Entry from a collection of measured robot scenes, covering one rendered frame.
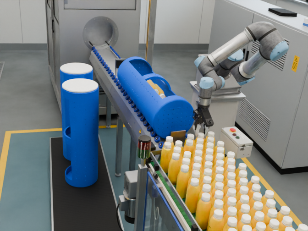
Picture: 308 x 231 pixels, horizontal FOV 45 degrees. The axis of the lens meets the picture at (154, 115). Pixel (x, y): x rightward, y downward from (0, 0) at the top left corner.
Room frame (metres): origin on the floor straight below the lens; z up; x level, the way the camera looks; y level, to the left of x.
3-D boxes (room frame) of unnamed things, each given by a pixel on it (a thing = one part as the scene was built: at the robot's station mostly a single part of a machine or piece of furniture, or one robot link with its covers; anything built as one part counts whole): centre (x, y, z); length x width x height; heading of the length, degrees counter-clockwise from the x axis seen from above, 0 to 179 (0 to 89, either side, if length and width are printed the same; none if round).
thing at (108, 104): (3.94, 0.54, 0.31); 0.06 x 0.06 x 0.63; 22
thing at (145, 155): (1.54, 0.03, 1.18); 0.06 x 0.06 x 0.05
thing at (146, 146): (1.54, 0.03, 1.23); 0.06 x 0.06 x 0.04
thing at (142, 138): (1.54, 0.03, 1.18); 0.06 x 0.06 x 0.16
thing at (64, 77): (3.06, 0.71, 0.59); 0.28 x 0.28 x 0.88
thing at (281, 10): (4.21, -1.32, 1.46); 0.32 x 0.23 x 0.04; 17
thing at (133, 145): (3.03, 0.17, 0.31); 0.06 x 0.06 x 0.63; 22
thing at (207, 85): (1.98, -0.28, 1.37); 0.09 x 0.08 x 0.11; 141
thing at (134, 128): (3.00, 0.24, 0.79); 2.17 x 0.29 x 0.34; 22
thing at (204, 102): (1.97, -0.28, 1.29); 0.08 x 0.08 x 0.05
